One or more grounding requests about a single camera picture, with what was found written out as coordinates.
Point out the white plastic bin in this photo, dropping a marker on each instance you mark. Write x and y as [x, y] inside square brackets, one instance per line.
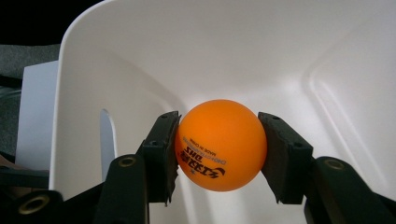
[218, 56]

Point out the orange table tennis ball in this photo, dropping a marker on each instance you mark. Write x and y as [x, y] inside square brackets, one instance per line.
[221, 137]

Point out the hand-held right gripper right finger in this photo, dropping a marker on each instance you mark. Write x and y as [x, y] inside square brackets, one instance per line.
[285, 155]

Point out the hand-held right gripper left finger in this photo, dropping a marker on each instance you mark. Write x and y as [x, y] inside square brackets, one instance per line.
[160, 149]

